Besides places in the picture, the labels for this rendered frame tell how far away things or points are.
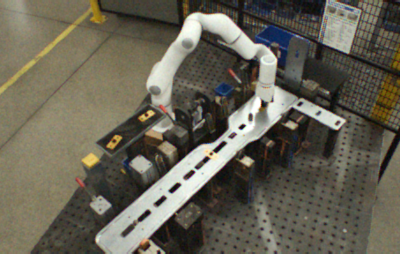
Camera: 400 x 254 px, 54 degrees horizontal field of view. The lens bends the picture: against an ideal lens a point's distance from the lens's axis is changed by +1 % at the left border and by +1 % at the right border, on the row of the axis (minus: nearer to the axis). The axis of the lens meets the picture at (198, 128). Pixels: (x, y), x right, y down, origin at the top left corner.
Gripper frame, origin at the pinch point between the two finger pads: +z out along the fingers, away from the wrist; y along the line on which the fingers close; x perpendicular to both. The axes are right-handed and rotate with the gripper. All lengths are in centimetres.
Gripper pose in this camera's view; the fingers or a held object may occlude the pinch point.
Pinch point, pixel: (263, 103)
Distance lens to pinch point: 229.6
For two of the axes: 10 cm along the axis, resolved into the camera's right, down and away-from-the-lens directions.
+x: 6.7, -5.6, 4.8
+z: 0.5, 6.8, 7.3
